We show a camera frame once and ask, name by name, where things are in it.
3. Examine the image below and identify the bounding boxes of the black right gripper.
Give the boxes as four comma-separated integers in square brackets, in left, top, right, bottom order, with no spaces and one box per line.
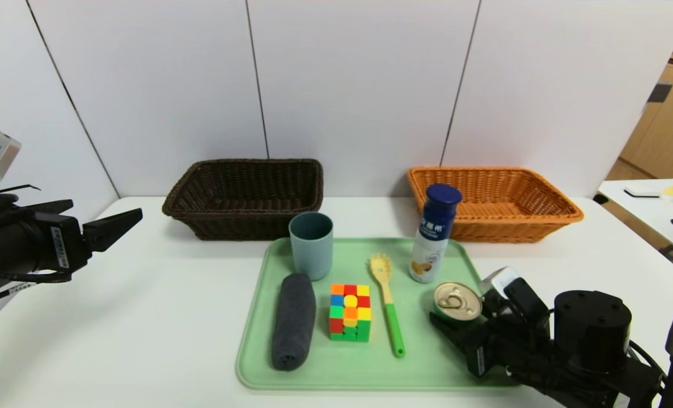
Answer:
[429,294,534,379]

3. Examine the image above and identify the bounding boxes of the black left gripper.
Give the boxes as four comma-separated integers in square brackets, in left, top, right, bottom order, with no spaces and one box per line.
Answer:
[0,207,143,299]

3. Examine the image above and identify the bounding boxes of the tin can gold lid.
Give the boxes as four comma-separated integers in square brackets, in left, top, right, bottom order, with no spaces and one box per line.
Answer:
[433,282,482,325]

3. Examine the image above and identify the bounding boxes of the yellow pasta spoon green handle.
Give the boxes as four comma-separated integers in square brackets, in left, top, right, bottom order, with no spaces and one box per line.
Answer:
[369,253,406,359]

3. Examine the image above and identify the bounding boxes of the white bottle blue cap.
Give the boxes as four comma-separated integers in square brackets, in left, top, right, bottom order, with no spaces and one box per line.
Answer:
[409,183,463,284]

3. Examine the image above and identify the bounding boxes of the orange wicker basket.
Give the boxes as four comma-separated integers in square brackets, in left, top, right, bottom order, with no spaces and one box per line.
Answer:
[407,166,585,244]

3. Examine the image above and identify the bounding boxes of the dark brown wicker basket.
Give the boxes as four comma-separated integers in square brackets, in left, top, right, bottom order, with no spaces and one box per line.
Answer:
[162,158,324,241]

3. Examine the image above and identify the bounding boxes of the light green plastic tray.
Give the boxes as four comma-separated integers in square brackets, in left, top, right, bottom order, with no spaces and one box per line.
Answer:
[235,237,521,392]

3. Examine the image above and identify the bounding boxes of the colourful puzzle cube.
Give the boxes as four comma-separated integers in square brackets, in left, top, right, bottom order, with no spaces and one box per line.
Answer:
[328,283,372,343]

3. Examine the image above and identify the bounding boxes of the blue-grey plastic cup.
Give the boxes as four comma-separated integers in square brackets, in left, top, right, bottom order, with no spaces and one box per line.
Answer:
[289,211,334,282]

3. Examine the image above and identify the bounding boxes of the dark grey rolled towel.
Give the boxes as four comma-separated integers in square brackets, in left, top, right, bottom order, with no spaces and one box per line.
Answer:
[272,273,317,372]

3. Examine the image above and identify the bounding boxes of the white side table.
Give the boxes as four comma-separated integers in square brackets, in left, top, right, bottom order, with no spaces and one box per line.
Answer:
[597,178,673,250]

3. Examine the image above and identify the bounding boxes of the light wooden cabinet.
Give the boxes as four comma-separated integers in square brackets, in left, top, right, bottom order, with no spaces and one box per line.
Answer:
[606,6,673,181]

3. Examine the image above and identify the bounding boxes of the grey cabinet sign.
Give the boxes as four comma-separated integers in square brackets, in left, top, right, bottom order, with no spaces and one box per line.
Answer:
[647,82,673,104]

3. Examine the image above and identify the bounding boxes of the thin black labelled cable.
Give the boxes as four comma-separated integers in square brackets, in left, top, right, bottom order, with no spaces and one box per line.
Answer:
[0,269,73,312]

